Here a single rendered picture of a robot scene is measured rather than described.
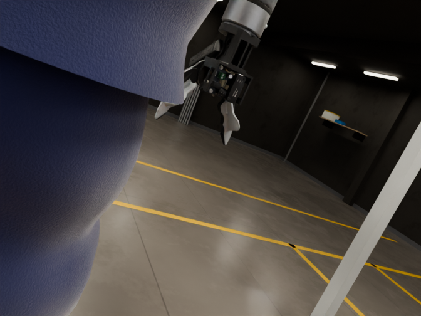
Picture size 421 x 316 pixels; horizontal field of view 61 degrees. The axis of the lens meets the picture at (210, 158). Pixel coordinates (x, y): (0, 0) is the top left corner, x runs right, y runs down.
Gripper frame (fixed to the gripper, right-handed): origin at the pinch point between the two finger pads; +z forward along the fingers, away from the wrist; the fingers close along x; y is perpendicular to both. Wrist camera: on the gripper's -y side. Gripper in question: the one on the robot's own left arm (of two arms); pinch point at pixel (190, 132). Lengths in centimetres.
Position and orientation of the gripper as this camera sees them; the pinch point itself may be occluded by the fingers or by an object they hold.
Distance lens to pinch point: 68.5
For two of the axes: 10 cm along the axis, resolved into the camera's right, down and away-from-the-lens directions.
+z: -4.1, 8.9, 1.8
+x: 8.4, 2.9, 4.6
